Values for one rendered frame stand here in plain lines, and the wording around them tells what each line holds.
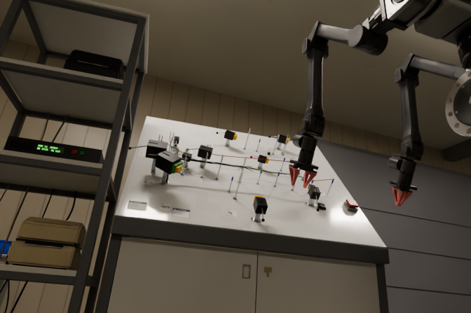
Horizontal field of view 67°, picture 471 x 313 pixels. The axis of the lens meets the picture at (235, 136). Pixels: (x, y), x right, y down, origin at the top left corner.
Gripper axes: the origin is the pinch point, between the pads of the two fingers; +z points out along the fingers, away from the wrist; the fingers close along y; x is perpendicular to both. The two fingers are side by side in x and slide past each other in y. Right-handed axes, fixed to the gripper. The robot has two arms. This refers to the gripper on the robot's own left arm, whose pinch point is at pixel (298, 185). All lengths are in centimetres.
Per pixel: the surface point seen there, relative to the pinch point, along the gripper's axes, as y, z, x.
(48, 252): 87, 42, -7
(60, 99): 103, -9, -65
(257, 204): 12.2, 12.7, -7.5
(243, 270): 13.9, 38.6, -1.1
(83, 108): 93, -7, -68
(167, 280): 43, 46, -1
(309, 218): -18.3, 17.4, -16.1
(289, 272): -5.8, 36.5, 0.1
